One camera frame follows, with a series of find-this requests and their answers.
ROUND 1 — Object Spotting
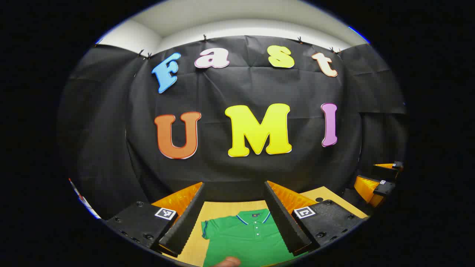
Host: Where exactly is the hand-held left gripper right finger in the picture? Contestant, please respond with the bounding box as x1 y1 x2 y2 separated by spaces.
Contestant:
264 181 366 256

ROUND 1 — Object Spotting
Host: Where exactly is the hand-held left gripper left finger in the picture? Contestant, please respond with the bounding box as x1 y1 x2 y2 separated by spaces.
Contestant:
105 182 207 257

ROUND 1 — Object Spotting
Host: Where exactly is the green T-shirt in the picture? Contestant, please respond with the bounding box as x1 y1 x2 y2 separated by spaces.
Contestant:
201 209 308 267

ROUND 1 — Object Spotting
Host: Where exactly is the white side desk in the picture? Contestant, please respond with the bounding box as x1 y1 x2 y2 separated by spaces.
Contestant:
69 178 101 220

